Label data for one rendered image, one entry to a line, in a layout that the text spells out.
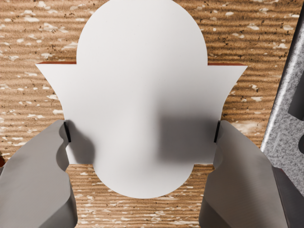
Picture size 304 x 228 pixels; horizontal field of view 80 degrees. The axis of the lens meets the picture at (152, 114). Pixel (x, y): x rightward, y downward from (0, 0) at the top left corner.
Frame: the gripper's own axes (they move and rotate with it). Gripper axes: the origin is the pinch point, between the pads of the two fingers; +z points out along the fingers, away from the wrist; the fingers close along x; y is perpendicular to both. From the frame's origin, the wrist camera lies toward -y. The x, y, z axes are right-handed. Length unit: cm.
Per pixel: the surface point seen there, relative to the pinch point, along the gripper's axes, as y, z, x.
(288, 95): -0.6, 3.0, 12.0
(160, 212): 10.5, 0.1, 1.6
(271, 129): 2.6, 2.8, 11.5
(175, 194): 8.1, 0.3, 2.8
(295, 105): 0.0, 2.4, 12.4
